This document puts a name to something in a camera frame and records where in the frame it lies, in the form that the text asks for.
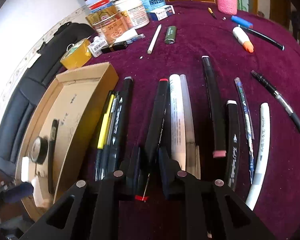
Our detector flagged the yellow black pen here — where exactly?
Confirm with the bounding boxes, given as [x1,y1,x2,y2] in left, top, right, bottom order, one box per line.
[95,91,114,181]

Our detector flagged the white orange glue bottle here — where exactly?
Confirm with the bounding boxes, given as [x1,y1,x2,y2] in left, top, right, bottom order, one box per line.
[232,27,254,53]

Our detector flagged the cardboard box tray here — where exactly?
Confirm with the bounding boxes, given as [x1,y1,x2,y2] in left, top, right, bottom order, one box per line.
[15,62,119,221]

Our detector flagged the black fineliner pen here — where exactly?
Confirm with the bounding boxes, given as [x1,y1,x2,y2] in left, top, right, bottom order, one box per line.
[47,119,58,194]

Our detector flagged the black marker white cap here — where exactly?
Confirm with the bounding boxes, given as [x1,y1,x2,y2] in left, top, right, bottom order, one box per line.
[226,100,240,191]

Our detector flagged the black marker grey cap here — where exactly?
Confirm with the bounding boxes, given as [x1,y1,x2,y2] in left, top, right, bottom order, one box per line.
[108,76,134,173]

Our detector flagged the green lighter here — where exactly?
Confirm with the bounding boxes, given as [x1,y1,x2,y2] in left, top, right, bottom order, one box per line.
[164,25,177,44]

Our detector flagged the gold packet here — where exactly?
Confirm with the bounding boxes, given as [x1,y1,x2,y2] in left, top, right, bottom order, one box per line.
[85,5,117,26]

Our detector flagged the dark tape roll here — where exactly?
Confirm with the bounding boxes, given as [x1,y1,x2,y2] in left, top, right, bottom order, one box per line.
[30,137,48,165]

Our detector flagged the white medicine jar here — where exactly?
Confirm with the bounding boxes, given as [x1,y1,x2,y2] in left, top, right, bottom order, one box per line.
[114,0,149,29]

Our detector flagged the translucent white pen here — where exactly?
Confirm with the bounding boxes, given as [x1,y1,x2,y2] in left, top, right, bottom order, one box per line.
[180,74,201,179]

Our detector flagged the white barcode box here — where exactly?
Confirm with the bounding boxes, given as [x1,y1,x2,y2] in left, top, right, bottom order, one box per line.
[88,36,108,58]

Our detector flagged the yellow tape roll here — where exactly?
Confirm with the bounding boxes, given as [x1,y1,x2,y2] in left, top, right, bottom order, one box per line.
[60,38,92,70]

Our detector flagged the white charger adapter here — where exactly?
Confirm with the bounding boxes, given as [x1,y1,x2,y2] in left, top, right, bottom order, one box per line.
[21,157,30,182]

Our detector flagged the black bag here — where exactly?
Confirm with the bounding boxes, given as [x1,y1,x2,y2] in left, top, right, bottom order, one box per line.
[0,22,94,177]

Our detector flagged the white power adapter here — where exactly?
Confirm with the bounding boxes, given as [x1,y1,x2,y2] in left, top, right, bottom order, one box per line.
[31,176,52,209]

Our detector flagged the purple tablecloth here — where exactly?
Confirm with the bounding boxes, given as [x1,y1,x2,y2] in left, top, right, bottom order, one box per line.
[87,1,300,239]

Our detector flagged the black marker pink cap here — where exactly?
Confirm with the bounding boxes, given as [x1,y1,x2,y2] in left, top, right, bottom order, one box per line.
[202,55,226,158]

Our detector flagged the black clear pen by jars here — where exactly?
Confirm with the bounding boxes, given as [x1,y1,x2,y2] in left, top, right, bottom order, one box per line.
[101,34,145,54]

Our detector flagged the white stick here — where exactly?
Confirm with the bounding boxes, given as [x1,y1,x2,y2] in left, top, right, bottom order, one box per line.
[147,24,162,54]

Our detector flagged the blue lighter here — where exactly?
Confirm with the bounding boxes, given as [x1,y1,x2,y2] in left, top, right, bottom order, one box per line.
[231,15,253,28]

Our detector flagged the blue patterned clear pen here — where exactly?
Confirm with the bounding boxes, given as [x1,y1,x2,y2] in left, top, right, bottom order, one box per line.
[234,77,255,184]

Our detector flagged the black retractable gel pen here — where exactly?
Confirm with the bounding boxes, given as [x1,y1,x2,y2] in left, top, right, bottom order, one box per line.
[251,70,300,132]

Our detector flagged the white slim marker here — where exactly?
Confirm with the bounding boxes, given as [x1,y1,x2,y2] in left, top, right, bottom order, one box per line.
[245,102,270,211]

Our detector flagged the black marker red cap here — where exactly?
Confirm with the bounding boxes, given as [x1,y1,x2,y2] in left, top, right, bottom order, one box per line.
[135,78,169,202]

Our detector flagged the small yellow black screwdriver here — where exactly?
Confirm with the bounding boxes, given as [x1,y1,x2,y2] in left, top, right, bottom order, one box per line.
[207,7,217,20]

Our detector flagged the blue white small box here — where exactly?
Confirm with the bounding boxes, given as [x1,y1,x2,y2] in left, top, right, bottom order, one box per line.
[148,5,175,21]

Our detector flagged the black marker teal caps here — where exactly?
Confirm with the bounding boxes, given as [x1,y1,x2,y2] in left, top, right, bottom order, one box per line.
[238,24,285,51]

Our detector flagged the clear orange label jar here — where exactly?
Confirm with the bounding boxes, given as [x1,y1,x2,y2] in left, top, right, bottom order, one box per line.
[93,12,129,44]

